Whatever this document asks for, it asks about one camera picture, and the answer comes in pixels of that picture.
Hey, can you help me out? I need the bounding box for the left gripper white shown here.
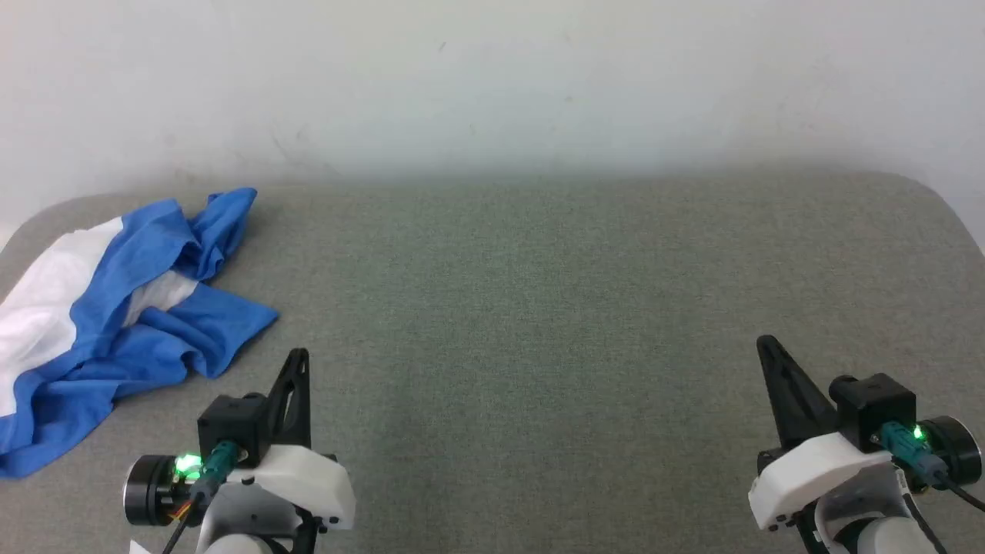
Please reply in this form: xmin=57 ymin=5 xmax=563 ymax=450
xmin=125 ymin=348 xmax=356 ymax=543

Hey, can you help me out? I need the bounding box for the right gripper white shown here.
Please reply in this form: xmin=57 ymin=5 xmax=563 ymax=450
xmin=750 ymin=335 xmax=983 ymax=532

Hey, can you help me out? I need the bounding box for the blue and white shirt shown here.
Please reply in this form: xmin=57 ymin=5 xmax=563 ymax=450
xmin=0 ymin=187 xmax=279 ymax=479

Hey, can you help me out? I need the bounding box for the grey fabric sofa cushion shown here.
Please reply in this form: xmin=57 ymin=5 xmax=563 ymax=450
xmin=0 ymin=169 xmax=985 ymax=554

